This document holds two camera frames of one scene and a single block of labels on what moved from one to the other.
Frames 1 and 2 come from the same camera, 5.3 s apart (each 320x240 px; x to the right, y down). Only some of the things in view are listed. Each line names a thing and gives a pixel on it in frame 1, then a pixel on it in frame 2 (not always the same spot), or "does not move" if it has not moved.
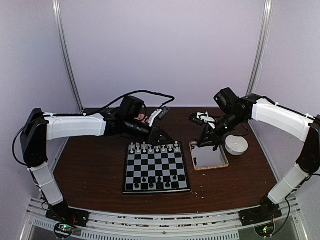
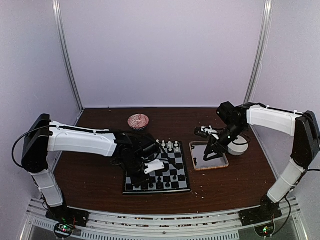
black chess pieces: (159, 184) does not move
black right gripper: (212, 136) -> (215, 146)
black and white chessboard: (155, 169) does not move
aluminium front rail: (224, 226) does not move
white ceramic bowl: (236, 145) does not move
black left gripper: (153, 137) -> (136, 181)
